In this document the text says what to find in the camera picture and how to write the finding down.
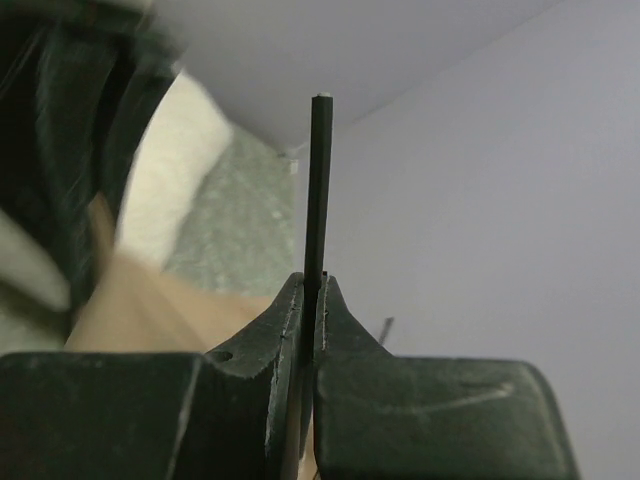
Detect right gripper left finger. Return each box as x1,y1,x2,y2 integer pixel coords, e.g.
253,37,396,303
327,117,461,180
1,274,304,479

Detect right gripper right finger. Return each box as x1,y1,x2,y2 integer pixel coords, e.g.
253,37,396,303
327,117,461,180
314,276,580,479

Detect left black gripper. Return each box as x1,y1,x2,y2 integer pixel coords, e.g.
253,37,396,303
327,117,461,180
1,1,175,307

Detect tan fabric pet tent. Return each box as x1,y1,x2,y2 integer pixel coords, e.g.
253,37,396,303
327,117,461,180
64,194,273,353

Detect white fluffy cushion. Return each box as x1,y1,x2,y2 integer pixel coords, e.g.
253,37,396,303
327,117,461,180
116,69,233,269

